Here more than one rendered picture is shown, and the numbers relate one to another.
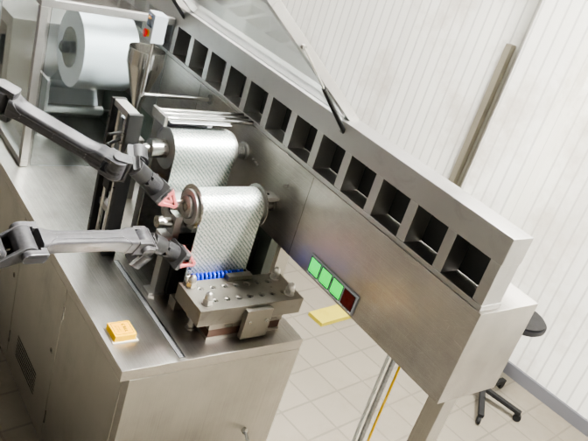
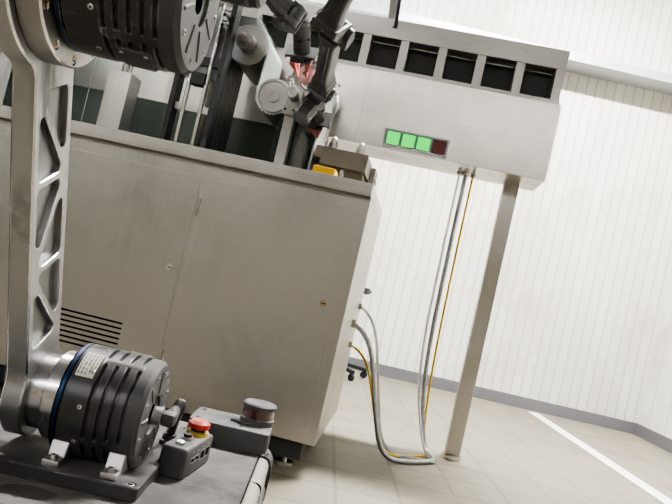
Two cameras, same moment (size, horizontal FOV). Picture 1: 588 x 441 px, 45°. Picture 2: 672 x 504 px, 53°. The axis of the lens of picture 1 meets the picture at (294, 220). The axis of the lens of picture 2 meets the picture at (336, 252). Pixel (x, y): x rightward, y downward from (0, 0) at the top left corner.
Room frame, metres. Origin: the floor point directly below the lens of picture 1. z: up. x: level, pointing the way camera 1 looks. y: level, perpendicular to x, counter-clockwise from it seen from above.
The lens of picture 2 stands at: (0.12, 1.67, 0.60)
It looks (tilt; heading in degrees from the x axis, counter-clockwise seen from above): 2 degrees up; 319
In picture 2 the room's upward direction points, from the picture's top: 13 degrees clockwise
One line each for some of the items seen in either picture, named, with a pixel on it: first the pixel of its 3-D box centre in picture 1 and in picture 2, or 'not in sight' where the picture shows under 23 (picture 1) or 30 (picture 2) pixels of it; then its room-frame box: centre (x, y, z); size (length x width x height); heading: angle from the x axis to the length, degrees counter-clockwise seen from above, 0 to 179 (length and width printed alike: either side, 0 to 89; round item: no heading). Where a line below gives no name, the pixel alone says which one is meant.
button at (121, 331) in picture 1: (121, 331); (325, 172); (1.74, 0.39, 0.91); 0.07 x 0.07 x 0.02; 42
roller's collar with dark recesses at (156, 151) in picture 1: (157, 148); (246, 42); (2.18, 0.51, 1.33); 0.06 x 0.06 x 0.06; 42
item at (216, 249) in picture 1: (221, 251); (323, 132); (2.05, 0.20, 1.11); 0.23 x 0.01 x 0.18; 132
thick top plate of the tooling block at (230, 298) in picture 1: (241, 297); (349, 170); (1.99, 0.09, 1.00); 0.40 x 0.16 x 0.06; 132
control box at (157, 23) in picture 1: (153, 26); not in sight; (2.44, 0.68, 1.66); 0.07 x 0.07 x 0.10; 37
